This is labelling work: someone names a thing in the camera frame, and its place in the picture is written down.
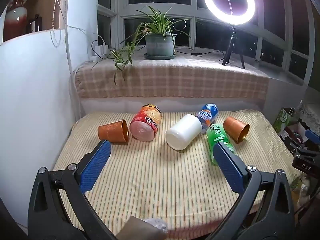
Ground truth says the green tea bottle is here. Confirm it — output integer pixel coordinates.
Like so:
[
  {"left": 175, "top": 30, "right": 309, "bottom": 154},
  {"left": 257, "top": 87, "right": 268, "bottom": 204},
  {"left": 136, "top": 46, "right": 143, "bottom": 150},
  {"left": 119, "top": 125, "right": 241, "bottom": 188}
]
[{"left": 205, "top": 124, "right": 238, "bottom": 166}]

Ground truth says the black cable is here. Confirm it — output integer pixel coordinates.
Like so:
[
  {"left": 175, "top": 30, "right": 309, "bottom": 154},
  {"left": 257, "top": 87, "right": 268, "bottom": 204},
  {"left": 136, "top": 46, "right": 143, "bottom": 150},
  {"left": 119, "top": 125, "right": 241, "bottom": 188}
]
[{"left": 175, "top": 49, "right": 227, "bottom": 56}]

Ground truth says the crumpled clear plastic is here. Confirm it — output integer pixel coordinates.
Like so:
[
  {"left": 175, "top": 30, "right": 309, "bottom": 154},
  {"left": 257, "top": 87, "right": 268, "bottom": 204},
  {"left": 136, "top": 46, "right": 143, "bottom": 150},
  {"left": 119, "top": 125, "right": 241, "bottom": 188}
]
[{"left": 142, "top": 217, "right": 169, "bottom": 233}]

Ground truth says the white cable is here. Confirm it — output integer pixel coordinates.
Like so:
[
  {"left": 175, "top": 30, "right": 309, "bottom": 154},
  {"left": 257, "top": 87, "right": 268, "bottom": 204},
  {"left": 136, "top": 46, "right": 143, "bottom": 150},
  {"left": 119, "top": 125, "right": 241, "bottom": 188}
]
[{"left": 49, "top": 0, "right": 84, "bottom": 122}]

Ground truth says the dark bottle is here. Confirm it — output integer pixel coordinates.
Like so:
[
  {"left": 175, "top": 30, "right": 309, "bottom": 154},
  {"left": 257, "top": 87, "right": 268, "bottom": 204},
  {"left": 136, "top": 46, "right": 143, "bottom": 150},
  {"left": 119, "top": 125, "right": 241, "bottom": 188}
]
[{"left": 28, "top": 13, "right": 42, "bottom": 33}]

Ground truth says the white power strip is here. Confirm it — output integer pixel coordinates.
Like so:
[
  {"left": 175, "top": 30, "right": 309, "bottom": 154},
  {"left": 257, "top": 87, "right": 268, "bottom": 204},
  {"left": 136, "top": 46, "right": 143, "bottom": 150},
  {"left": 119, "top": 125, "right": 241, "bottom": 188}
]
[{"left": 89, "top": 54, "right": 110, "bottom": 62}]

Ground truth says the ring light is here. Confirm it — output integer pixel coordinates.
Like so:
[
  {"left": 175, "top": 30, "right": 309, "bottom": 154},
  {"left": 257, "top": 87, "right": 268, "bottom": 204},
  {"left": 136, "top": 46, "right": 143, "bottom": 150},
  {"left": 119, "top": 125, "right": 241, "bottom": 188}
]
[{"left": 203, "top": 0, "right": 256, "bottom": 26}]

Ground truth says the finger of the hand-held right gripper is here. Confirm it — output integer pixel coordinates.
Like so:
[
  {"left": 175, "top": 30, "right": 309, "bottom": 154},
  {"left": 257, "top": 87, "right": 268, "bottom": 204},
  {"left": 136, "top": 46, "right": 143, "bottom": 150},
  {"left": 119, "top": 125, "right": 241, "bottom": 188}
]
[
  {"left": 287, "top": 140, "right": 320, "bottom": 160},
  {"left": 305, "top": 129, "right": 320, "bottom": 144}
]

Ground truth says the patterned pale cloth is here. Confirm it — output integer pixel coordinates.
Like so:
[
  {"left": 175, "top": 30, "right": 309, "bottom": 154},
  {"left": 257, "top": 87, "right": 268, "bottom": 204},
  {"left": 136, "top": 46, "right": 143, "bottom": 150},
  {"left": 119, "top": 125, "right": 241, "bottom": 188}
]
[{"left": 299, "top": 101, "right": 320, "bottom": 128}]

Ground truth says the red snack can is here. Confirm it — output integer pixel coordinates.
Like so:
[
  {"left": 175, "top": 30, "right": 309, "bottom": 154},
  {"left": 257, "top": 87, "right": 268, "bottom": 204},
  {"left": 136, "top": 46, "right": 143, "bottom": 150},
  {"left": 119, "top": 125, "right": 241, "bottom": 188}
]
[{"left": 129, "top": 103, "right": 163, "bottom": 141}]

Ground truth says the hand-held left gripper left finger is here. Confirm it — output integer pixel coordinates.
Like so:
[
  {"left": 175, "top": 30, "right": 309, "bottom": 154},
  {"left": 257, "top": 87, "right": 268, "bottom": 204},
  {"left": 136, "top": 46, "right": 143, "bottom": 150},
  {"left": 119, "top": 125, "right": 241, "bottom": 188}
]
[{"left": 27, "top": 140, "right": 118, "bottom": 240}]

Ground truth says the white charger plug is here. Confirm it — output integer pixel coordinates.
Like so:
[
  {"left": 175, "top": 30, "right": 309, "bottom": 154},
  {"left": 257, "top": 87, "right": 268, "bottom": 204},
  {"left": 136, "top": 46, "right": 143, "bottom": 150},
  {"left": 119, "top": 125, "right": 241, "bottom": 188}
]
[{"left": 95, "top": 42, "right": 109, "bottom": 55}]

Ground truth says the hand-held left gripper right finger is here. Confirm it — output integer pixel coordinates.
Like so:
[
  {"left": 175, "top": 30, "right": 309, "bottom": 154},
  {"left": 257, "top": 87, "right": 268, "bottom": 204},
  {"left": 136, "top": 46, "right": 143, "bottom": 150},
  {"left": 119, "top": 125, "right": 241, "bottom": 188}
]
[{"left": 207, "top": 141, "right": 297, "bottom": 240}]

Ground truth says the window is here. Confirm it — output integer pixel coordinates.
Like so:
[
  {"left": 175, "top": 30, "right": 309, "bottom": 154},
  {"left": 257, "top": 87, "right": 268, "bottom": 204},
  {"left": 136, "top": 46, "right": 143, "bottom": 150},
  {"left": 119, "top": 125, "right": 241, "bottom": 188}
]
[{"left": 97, "top": 0, "right": 320, "bottom": 82}]

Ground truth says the blue label drink bottle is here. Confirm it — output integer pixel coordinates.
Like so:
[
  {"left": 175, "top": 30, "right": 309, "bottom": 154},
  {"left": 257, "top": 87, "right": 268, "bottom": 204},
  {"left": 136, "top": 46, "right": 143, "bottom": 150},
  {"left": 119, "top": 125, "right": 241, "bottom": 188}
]
[{"left": 195, "top": 103, "right": 219, "bottom": 134}]

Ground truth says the white cup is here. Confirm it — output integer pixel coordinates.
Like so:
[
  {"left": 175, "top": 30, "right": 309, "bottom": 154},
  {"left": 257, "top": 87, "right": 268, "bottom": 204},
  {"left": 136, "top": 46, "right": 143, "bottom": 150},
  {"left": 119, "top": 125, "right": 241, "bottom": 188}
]
[{"left": 165, "top": 114, "right": 202, "bottom": 151}]

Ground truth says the red and white vase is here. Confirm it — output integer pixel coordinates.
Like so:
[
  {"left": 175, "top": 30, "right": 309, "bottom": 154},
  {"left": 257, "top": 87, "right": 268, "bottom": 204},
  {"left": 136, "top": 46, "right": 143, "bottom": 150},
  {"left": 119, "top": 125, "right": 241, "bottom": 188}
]
[{"left": 4, "top": 0, "right": 28, "bottom": 42}]

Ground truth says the striped yellow tablecloth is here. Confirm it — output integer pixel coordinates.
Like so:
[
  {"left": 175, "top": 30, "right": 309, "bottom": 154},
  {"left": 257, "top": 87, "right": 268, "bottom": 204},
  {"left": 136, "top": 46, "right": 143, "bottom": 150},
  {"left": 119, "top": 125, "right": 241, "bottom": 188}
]
[{"left": 51, "top": 109, "right": 300, "bottom": 240}]

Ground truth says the green carton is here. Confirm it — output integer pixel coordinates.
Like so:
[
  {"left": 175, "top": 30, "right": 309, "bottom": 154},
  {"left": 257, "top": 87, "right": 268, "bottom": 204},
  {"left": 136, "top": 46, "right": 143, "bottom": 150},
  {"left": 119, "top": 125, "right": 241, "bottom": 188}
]
[{"left": 272, "top": 107, "right": 297, "bottom": 133}]

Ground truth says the grey flower pot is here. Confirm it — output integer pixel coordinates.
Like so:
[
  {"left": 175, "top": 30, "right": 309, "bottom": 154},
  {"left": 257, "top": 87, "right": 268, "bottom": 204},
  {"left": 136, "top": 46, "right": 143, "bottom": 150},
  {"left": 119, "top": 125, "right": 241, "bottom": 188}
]
[{"left": 144, "top": 33, "right": 178, "bottom": 56}]

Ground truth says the plaid cloth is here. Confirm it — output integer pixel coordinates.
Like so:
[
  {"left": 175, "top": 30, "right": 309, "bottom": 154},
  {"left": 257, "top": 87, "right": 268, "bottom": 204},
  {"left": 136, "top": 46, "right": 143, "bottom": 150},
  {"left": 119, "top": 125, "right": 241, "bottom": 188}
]
[{"left": 75, "top": 54, "right": 270, "bottom": 101}]

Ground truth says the spider plant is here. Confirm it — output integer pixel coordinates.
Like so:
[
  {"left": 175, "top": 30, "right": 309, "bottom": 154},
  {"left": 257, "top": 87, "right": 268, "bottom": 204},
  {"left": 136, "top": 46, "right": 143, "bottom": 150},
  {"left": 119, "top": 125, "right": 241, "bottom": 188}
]
[{"left": 91, "top": 5, "right": 202, "bottom": 86}]

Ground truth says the copper cup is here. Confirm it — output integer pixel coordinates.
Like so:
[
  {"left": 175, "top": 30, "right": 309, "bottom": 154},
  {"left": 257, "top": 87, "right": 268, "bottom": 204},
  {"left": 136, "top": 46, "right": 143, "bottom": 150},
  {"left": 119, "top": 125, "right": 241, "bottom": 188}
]
[
  {"left": 98, "top": 119, "right": 130, "bottom": 144},
  {"left": 223, "top": 116, "right": 250, "bottom": 144}
]

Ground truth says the green pot saucer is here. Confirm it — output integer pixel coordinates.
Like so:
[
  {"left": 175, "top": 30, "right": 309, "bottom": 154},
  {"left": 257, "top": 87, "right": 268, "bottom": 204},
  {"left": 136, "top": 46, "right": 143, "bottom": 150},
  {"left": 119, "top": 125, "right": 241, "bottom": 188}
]
[{"left": 143, "top": 52, "right": 177, "bottom": 61}]

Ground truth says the black tripod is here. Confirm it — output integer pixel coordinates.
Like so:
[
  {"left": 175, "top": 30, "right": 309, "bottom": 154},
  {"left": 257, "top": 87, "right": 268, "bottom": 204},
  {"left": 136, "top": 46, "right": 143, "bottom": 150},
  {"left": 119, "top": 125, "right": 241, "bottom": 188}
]
[{"left": 219, "top": 25, "right": 247, "bottom": 70}]

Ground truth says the brown cardboard piece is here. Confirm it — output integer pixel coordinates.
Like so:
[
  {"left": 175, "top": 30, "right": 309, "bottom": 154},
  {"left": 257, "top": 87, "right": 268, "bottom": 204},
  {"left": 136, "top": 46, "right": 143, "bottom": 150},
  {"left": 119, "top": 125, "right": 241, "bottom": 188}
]
[{"left": 120, "top": 216, "right": 167, "bottom": 240}]

